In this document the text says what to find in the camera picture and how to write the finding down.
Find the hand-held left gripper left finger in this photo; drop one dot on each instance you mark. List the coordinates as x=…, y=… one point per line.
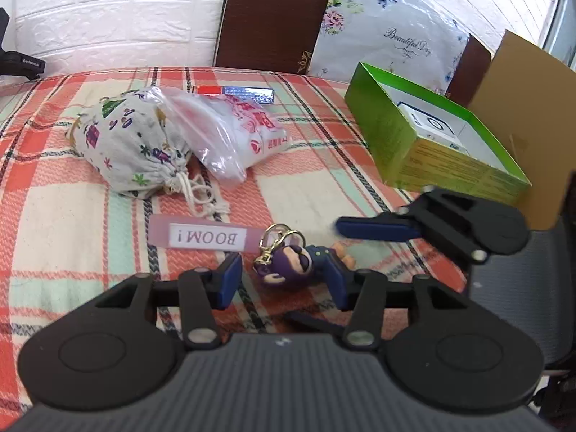
x=229, y=279

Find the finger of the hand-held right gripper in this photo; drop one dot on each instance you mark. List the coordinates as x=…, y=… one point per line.
x=378, y=228
x=315, y=321

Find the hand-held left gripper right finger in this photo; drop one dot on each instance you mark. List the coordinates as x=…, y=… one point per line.
x=336, y=283

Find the green cardboard box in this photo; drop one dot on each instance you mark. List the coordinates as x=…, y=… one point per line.
x=382, y=121

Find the white and blue box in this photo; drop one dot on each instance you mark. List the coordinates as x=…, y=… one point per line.
x=432, y=123

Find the grey office chair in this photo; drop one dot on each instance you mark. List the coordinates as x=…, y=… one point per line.
x=540, y=288

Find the brown cardboard box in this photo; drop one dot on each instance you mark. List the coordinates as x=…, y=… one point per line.
x=517, y=99

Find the clear plastic bag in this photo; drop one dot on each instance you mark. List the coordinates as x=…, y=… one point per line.
x=234, y=144

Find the plaid tablecloth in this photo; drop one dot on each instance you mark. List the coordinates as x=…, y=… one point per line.
x=67, y=243

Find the red and blue flat box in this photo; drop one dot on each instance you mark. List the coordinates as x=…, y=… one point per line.
x=243, y=93

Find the floral cushion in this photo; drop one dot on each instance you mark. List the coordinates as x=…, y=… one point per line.
x=382, y=22

